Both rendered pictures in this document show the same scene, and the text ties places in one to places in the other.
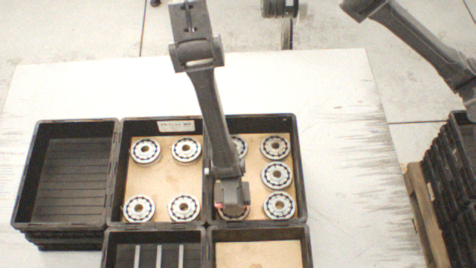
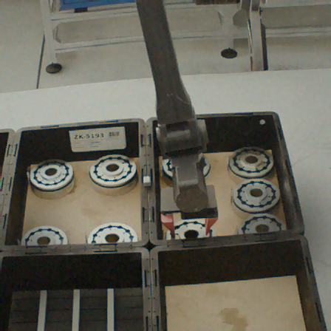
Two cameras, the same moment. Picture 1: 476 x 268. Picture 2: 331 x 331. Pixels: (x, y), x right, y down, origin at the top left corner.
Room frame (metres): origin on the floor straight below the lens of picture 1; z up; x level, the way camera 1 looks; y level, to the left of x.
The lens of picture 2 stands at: (-0.55, 0.03, 2.00)
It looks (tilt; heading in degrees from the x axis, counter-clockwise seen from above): 40 degrees down; 2
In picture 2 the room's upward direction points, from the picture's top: 4 degrees counter-clockwise
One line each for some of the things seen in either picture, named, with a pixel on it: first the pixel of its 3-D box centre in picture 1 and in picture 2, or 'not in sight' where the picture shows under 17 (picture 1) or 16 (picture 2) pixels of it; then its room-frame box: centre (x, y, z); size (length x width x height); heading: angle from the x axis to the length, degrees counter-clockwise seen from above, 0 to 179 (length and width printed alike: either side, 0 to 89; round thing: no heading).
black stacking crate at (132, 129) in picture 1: (162, 176); (77, 202); (0.70, 0.26, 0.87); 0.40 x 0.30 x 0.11; 2
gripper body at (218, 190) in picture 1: (232, 188); (188, 190); (0.60, 0.03, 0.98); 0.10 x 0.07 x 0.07; 92
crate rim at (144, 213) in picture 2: (160, 168); (74, 184); (0.70, 0.26, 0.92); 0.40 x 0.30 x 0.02; 2
